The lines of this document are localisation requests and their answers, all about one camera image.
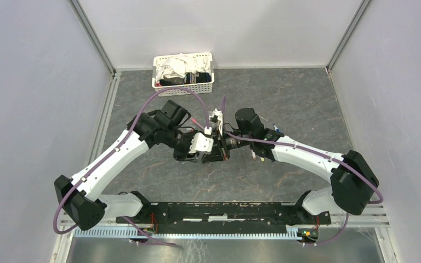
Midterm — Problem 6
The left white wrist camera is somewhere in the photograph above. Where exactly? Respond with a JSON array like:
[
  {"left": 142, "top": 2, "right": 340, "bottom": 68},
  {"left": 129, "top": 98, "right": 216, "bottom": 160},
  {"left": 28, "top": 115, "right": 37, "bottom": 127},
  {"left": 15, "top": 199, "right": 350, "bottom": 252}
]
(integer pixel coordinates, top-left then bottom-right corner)
[{"left": 189, "top": 127, "right": 214, "bottom": 154}]

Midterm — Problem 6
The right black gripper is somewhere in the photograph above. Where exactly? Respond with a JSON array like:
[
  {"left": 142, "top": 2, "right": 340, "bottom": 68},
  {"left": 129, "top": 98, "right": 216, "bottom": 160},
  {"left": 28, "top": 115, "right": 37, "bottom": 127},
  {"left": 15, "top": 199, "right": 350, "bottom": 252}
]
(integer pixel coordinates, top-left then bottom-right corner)
[{"left": 202, "top": 127, "right": 253, "bottom": 164}]

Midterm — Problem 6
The white cloth in basket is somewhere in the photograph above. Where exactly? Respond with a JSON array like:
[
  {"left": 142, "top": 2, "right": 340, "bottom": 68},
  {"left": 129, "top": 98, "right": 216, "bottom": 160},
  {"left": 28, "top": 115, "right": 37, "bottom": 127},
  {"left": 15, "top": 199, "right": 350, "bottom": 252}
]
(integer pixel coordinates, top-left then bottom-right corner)
[{"left": 153, "top": 52, "right": 213, "bottom": 81}]

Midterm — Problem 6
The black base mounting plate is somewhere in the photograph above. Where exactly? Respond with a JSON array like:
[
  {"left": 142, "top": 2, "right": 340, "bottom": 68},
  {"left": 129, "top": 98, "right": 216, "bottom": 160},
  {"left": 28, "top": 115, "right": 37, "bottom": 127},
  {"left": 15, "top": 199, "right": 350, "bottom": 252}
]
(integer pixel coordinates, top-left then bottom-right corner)
[{"left": 116, "top": 202, "right": 332, "bottom": 234}]

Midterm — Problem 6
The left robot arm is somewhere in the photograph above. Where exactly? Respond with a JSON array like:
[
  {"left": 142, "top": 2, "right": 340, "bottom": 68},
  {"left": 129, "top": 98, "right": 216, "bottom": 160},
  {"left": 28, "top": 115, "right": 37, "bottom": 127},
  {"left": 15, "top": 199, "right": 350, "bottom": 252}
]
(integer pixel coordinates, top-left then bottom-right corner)
[{"left": 53, "top": 100, "right": 213, "bottom": 234}]

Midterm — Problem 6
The white plastic basket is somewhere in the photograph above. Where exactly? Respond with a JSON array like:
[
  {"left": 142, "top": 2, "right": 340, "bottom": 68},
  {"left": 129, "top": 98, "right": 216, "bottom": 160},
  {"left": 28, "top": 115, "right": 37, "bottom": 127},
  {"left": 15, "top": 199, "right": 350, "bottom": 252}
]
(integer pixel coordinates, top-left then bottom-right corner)
[{"left": 151, "top": 52, "right": 215, "bottom": 96}]

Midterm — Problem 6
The slotted cable duct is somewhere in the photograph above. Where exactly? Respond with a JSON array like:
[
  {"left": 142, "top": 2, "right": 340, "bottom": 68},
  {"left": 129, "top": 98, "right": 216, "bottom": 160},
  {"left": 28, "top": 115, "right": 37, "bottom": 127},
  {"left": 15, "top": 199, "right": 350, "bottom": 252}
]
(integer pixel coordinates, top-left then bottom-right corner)
[{"left": 73, "top": 226, "right": 300, "bottom": 241}]

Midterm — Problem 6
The black striped cloth in basket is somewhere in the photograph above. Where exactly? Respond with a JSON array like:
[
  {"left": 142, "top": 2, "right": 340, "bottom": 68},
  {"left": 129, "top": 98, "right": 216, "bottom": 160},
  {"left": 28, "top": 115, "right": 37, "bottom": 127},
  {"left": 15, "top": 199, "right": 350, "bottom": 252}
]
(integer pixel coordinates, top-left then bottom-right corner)
[{"left": 158, "top": 72, "right": 212, "bottom": 87}]

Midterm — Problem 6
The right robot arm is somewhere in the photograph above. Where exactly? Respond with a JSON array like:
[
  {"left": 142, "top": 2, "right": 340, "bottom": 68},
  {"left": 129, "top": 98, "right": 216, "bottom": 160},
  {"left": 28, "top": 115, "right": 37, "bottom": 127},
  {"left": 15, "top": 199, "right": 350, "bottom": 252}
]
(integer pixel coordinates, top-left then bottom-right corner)
[{"left": 202, "top": 107, "right": 384, "bottom": 224}]

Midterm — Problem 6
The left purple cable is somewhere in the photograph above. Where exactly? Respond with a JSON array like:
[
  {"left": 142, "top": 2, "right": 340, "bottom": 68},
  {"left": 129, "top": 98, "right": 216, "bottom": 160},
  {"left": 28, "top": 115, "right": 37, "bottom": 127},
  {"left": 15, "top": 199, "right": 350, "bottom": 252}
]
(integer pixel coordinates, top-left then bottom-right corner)
[{"left": 53, "top": 87, "right": 213, "bottom": 248}]

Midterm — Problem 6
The purple cable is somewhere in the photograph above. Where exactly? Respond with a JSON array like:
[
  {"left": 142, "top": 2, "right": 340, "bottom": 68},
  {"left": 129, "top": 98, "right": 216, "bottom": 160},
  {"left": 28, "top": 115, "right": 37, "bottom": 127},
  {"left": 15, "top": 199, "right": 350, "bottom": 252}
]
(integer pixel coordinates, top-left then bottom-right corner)
[
  {"left": 53, "top": 87, "right": 213, "bottom": 248},
  {"left": 219, "top": 95, "right": 384, "bottom": 246}
]

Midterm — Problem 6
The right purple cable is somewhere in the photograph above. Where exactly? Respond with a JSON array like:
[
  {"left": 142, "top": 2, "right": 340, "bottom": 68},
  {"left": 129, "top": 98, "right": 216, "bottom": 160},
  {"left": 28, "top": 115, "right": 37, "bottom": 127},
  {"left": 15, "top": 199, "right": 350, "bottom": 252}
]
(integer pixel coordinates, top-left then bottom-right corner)
[{"left": 219, "top": 95, "right": 384, "bottom": 246}]

